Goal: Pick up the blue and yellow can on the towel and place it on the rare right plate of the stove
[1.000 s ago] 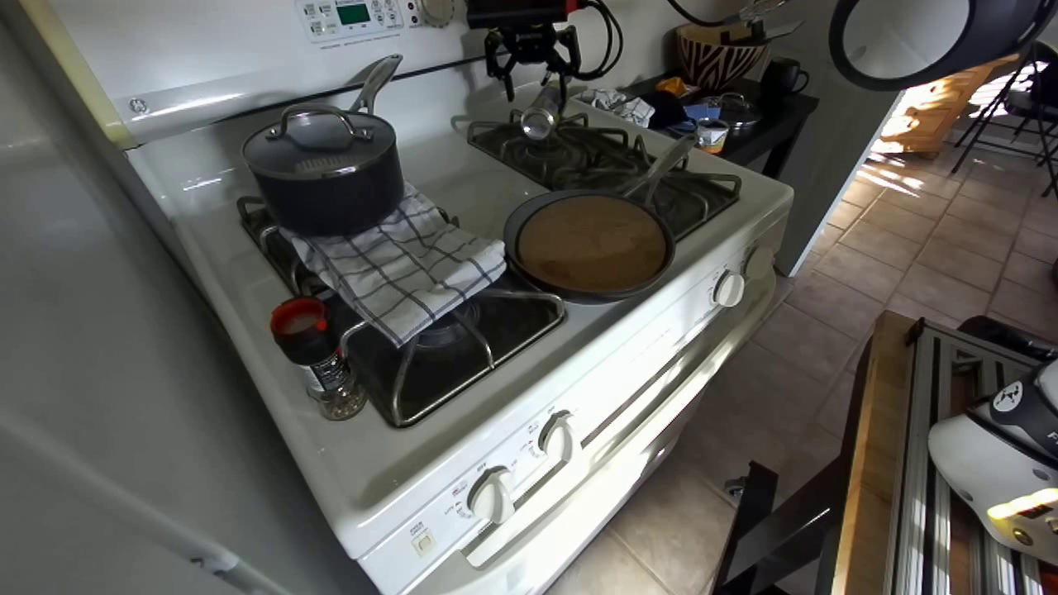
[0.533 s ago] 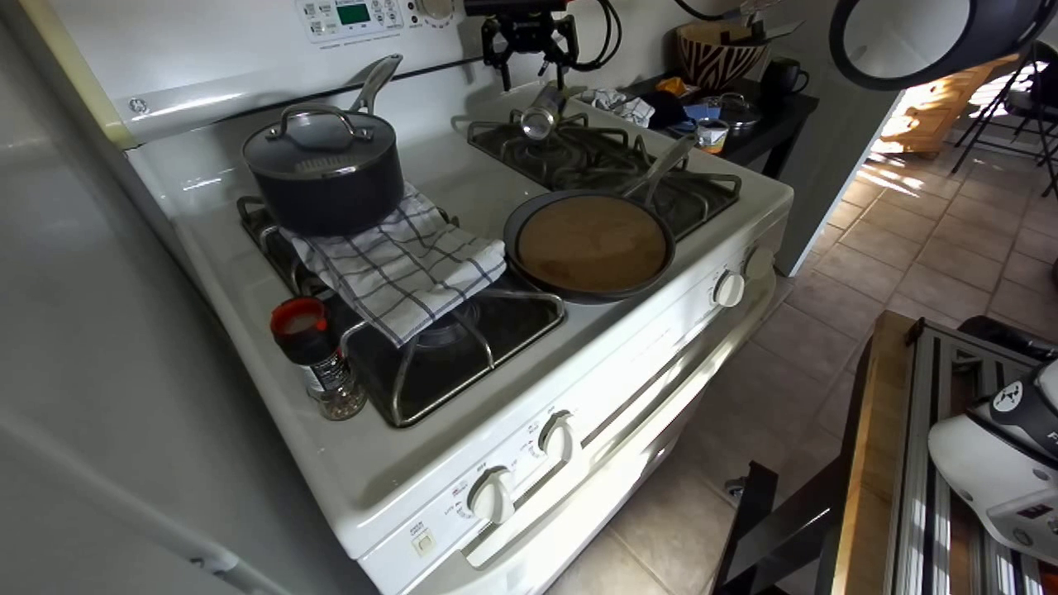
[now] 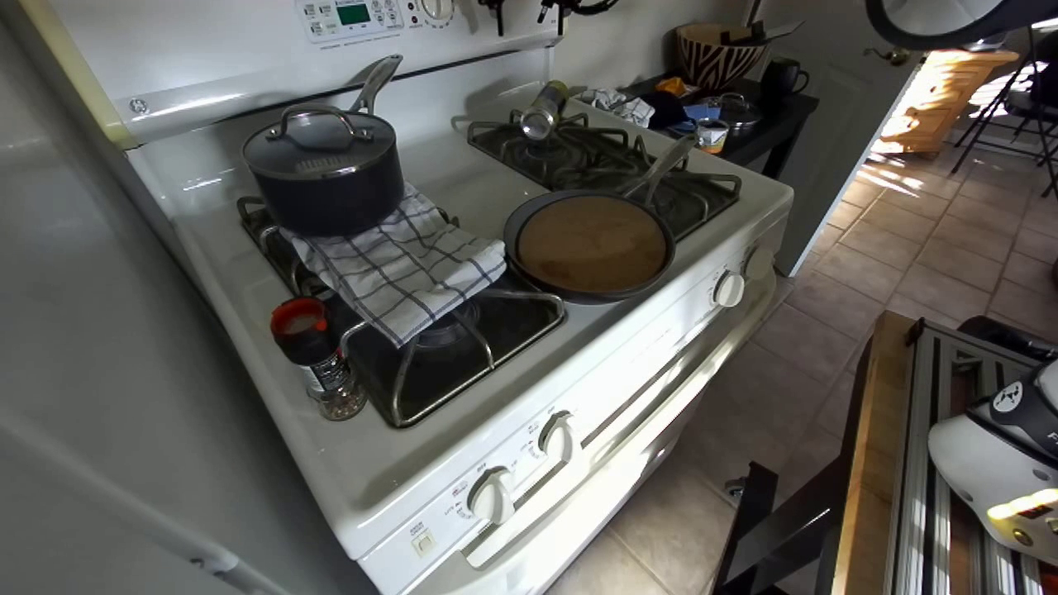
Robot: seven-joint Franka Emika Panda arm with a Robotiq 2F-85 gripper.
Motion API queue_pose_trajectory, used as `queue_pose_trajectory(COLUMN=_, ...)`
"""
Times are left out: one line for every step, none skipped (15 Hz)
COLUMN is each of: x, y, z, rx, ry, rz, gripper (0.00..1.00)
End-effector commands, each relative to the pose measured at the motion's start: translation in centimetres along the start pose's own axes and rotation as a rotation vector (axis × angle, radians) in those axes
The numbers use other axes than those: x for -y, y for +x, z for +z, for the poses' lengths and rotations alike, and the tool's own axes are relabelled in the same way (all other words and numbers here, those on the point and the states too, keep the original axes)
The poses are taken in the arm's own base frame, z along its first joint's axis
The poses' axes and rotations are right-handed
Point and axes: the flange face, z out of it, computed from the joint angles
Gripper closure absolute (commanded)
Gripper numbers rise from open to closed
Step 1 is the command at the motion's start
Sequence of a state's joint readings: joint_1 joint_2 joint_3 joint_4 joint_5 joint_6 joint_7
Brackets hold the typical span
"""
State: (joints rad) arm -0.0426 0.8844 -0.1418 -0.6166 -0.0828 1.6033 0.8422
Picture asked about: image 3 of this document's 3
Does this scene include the blue and yellow can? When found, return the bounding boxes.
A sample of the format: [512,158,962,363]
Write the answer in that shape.
[512,75,578,145]

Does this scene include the white checkered towel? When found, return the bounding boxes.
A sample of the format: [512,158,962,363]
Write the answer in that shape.
[276,184,512,351]

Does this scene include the white stove knob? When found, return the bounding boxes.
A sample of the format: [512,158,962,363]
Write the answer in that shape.
[531,407,578,467]
[740,244,775,286]
[710,269,751,313]
[461,462,514,528]

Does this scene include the black grate under towel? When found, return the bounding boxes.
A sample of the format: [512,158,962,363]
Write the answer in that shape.
[235,191,570,433]

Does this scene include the white gas stove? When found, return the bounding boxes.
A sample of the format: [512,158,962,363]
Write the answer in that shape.
[12,0,800,595]

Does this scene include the white oven dial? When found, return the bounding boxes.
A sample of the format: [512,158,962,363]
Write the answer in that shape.
[416,0,459,30]

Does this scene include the crumpled white wrapper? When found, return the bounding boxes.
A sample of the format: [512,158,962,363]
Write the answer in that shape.
[578,82,662,132]

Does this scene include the black bare burner grate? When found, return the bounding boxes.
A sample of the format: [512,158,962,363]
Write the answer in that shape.
[448,106,745,241]

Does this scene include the zebra pattern basket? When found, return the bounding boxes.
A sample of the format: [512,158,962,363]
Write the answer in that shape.
[672,18,772,96]

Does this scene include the small white cup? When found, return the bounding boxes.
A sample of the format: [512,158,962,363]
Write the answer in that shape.
[690,118,731,157]

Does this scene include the dark pot with lid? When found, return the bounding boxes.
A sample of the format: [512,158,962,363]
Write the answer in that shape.
[240,52,405,241]

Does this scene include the grey frying pan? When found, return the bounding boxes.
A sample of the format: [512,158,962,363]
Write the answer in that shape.
[503,135,702,303]

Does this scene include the black mug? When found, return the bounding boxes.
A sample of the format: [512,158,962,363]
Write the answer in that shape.
[761,52,814,103]

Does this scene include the dark side table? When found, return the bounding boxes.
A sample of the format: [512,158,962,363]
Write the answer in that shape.
[617,73,823,184]

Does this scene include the grey door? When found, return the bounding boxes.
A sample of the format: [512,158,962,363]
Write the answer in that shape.
[767,0,956,280]

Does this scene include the red-capped spice bottle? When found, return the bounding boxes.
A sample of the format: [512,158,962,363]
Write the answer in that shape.
[266,291,369,425]

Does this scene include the black tripod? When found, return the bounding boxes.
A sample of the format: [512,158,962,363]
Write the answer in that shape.
[949,19,1058,201]

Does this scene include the grey refrigerator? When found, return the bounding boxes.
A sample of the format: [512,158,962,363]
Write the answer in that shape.
[0,0,380,595]

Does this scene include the wooden cart board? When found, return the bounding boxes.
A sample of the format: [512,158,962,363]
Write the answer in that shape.
[829,309,922,595]

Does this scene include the black stand legs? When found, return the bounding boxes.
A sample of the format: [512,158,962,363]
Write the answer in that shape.
[706,456,877,595]

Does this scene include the aluminium rail frame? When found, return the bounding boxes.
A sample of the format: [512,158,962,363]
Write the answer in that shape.
[890,321,1058,595]

